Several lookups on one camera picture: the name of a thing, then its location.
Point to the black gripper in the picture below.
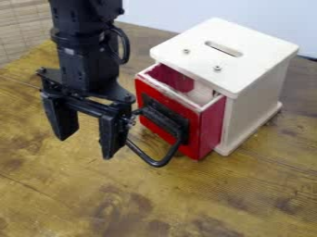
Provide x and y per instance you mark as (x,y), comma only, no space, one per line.
(74,90)

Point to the red drawer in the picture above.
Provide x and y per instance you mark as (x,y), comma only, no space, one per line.
(190,101)

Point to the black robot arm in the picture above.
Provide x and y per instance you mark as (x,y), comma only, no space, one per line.
(89,40)

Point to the white wooden cabinet box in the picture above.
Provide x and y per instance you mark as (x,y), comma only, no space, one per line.
(242,63)

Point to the black drawer handle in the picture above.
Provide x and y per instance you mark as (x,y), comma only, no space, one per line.
(170,122)

